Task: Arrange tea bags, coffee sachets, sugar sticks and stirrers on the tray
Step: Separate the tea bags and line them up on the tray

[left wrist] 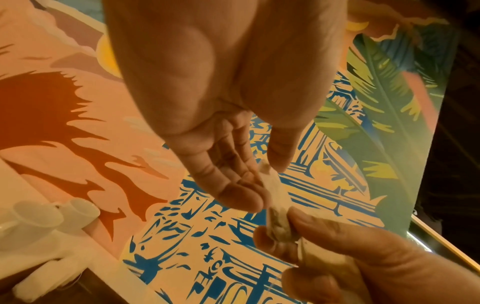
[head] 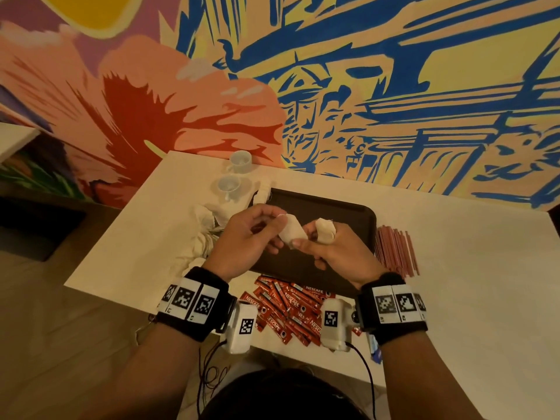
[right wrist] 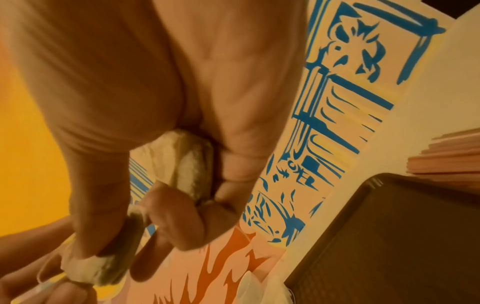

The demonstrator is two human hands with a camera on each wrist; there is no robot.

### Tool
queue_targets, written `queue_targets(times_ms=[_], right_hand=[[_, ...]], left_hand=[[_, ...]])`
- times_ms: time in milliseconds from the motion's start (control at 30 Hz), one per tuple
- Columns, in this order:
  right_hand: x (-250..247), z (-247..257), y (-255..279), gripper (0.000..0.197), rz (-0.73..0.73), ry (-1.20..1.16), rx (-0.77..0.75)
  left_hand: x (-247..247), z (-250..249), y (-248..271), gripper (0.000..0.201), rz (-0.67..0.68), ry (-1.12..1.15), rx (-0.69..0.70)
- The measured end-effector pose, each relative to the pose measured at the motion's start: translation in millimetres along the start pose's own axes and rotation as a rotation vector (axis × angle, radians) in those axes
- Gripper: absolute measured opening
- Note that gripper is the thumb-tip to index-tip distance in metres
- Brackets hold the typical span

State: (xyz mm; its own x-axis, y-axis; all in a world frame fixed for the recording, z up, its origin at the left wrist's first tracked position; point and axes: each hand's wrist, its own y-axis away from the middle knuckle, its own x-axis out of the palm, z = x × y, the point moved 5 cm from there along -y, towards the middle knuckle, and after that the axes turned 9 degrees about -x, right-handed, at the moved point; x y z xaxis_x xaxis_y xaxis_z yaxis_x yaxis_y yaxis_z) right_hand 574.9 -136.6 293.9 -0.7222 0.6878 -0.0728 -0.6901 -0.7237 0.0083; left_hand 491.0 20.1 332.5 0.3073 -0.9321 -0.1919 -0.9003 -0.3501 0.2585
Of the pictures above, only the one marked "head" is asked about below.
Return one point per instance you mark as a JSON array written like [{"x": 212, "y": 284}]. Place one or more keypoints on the person's right hand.
[{"x": 346, "y": 253}]

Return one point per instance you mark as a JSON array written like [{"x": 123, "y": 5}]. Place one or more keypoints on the person's left hand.
[{"x": 241, "y": 240}]

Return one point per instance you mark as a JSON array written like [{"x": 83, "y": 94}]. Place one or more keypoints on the dark brown tray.
[{"x": 350, "y": 218}]

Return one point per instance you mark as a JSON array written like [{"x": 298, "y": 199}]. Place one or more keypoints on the pile of white tea bags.
[{"x": 197, "y": 240}]

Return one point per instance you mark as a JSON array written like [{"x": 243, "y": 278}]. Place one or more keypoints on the pile of red Nescafe sachets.
[{"x": 284, "y": 306}]

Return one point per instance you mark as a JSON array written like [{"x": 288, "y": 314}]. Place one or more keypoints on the pile of blue sachets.
[{"x": 374, "y": 347}]

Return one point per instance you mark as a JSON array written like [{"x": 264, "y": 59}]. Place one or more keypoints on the person's right forearm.
[{"x": 429, "y": 380}]

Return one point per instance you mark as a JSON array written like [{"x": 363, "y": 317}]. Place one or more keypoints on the person's left forearm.
[{"x": 149, "y": 380}]

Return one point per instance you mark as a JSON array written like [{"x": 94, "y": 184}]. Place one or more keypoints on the person's black shirt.
[{"x": 280, "y": 398}]

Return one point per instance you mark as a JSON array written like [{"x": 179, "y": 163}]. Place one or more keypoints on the small white cup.
[
  {"x": 227, "y": 188},
  {"x": 240, "y": 161}
]

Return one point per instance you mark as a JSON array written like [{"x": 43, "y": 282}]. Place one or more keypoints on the black marker wristband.
[
  {"x": 394, "y": 306},
  {"x": 194, "y": 301}
]

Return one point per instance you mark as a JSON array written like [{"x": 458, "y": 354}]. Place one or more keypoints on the white side table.
[{"x": 16, "y": 140}]

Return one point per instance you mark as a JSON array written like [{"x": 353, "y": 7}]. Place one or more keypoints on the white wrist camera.
[
  {"x": 334, "y": 323},
  {"x": 241, "y": 328}
]

